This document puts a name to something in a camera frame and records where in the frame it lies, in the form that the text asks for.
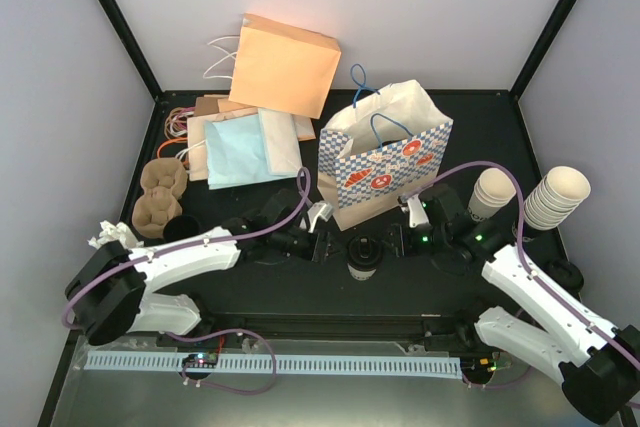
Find short stack paper cups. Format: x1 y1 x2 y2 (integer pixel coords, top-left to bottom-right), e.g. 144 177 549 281
467 168 516 222

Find orange paper bag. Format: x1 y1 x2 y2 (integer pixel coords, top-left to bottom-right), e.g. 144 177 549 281
229 14 341 119

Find brown pulp cup carrier stack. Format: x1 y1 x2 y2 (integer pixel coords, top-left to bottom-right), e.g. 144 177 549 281
132 158 188 239

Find blue checkered paper bag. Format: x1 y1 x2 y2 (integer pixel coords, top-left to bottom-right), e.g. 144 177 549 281
317 80 454 231

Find white paper bag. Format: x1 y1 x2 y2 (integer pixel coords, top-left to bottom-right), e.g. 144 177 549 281
258 108 302 178

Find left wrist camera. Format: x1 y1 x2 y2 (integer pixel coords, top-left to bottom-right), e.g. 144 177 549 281
306 201 334 233

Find orange bag handle cord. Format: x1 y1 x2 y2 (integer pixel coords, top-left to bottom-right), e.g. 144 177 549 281
157 138 189 156

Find blue bag handle cord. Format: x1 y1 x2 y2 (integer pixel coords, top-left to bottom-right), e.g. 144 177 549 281
369 113 415 151

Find light blue cable duct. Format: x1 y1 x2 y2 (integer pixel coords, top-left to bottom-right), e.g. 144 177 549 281
84 351 463 380

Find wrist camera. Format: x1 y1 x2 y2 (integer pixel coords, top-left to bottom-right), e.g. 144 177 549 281
306 201 334 233
398 194 430 229

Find beige kraft paper bag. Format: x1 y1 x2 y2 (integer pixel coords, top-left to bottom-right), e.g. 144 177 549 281
187 108 258 182

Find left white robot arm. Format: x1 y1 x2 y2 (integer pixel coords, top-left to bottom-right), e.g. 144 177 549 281
61 168 333 346

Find brown flat paper bag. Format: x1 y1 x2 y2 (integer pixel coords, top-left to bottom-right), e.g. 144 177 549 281
194 95 235 117

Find tall stack paper cups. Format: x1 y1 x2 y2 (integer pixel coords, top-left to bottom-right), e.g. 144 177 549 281
522 166 591 242

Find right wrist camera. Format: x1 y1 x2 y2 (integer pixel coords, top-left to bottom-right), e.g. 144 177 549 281
398 194 430 229

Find light blue paper bag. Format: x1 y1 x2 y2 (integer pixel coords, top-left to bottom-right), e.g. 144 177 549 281
204 115 274 190

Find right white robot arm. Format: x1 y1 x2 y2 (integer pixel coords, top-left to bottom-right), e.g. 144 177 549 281
454 216 639 425

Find black cup lids stack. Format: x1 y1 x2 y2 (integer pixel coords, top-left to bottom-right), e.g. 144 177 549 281
544 259 584 292

